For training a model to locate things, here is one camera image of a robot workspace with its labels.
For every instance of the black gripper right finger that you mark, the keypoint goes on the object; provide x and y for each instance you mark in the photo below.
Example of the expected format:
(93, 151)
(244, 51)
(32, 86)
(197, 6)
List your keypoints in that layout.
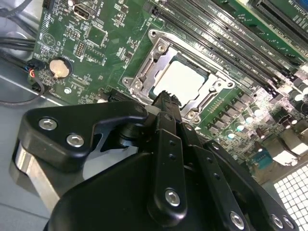
(243, 185)

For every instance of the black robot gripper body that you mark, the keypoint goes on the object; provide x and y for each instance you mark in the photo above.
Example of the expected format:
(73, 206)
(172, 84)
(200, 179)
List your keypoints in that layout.
(108, 204)

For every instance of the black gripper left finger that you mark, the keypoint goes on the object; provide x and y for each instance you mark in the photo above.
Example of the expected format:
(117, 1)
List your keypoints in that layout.
(43, 144)

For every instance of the silver CPU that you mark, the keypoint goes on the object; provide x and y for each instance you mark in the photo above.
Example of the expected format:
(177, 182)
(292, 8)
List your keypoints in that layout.
(183, 79)

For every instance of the metal socket cover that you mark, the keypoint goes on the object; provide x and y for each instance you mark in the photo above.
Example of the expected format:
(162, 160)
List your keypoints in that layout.
(156, 68)

